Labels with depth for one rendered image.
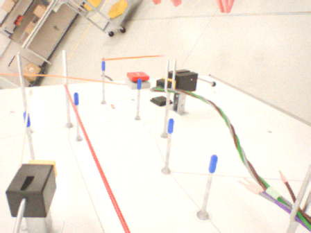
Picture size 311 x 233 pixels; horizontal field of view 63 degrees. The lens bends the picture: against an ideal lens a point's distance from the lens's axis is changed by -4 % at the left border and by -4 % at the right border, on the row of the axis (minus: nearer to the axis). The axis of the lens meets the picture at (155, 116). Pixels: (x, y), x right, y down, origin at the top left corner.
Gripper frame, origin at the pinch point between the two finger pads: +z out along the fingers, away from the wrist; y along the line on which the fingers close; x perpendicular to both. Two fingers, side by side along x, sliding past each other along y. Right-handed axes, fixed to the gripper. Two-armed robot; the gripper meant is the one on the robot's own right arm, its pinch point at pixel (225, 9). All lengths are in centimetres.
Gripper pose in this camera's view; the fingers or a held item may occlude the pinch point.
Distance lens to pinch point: 63.6
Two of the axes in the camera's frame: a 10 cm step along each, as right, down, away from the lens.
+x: 7.9, -3.6, 5.0
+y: 6.1, 3.6, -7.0
